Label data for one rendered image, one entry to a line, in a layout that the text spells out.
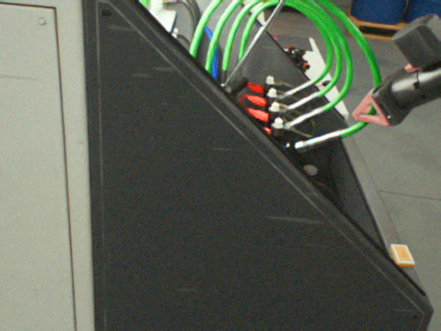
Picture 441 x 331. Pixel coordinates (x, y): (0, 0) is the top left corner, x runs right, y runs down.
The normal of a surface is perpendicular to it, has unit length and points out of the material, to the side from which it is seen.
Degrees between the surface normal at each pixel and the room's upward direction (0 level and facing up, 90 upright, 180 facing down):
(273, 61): 90
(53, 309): 90
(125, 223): 90
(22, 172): 90
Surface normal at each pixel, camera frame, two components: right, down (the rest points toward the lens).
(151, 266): 0.00, 0.47
